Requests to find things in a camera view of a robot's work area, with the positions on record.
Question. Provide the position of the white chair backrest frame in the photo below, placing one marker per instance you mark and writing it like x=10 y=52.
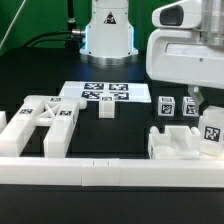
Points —
x=58 y=113

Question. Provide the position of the white fence left wall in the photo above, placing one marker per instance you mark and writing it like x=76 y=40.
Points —
x=3 y=121

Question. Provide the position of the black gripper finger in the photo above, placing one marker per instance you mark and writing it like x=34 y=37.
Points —
x=196 y=95

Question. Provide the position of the white chair seat plate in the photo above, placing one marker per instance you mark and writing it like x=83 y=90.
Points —
x=175 y=143

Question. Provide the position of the white marker base plate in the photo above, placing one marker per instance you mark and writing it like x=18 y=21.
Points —
x=123 y=92

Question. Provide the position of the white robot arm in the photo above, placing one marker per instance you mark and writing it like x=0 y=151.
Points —
x=187 y=46

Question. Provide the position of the white fence wall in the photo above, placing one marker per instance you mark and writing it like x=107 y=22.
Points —
x=111 y=172
x=3 y=121

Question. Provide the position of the white fence front wall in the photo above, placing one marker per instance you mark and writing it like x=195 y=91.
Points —
x=111 y=172

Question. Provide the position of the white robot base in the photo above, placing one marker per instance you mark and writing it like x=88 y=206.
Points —
x=109 y=36

